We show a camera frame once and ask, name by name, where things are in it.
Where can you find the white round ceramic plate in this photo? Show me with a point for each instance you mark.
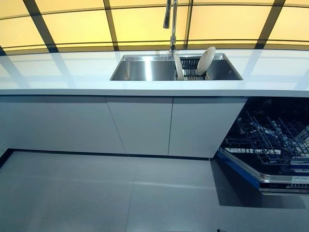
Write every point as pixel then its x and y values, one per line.
pixel 205 60
pixel 179 67

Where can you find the dishwasher door with control panel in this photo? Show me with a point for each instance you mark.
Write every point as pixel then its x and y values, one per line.
pixel 285 186

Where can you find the grey dishwasher cutlery basket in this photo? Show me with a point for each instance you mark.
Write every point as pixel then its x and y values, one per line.
pixel 301 162

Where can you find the white glossy cabinet door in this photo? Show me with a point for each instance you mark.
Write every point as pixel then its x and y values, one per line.
pixel 48 120
pixel 140 125
pixel 205 125

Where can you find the stainless steel kitchen sink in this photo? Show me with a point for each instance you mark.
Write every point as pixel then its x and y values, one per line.
pixel 144 70

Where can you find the black dish drying rack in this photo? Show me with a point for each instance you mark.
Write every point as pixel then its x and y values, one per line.
pixel 187 63

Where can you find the black cabinet plinth strip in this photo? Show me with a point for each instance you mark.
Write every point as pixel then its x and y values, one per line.
pixel 96 153

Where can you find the chrome pull-down faucet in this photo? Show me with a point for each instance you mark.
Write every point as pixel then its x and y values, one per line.
pixel 173 24

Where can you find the yellow backlit panel dark frame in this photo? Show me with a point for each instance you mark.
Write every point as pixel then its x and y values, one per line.
pixel 72 24

